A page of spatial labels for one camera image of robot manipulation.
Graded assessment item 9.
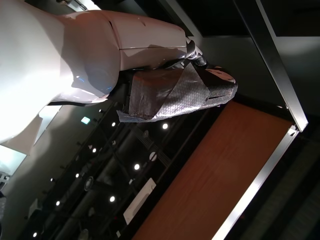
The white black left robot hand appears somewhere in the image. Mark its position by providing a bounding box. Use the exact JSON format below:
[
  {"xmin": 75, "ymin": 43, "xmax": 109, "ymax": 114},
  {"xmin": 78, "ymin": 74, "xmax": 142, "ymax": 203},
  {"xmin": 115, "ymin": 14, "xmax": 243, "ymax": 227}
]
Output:
[{"xmin": 0, "ymin": 0, "xmax": 238, "ymax": 156}]

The silver metal frame beam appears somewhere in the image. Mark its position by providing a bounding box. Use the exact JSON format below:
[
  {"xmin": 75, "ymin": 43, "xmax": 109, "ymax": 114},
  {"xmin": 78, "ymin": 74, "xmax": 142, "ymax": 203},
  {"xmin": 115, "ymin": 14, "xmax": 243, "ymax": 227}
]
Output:
[{"xmin": 211, "ymin": 0, "xmax": 309, "ymax": 240}]

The white rectangular ceiling fixture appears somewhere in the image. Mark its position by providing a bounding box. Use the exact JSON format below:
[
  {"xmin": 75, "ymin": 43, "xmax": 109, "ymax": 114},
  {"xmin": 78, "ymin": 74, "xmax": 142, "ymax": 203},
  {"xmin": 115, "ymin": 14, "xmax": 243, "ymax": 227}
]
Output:
[{"xmin": 123, "ymin": 178, "xmax": 158, "ymax": 224}]

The brown wooden panel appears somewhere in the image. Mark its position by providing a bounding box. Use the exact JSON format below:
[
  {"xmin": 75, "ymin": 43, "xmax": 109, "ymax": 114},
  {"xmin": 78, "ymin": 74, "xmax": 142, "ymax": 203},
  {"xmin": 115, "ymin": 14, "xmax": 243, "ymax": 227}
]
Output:
[{"xmin": 131, "ymin": 101, "xmax": 299, "ymax": 240}]

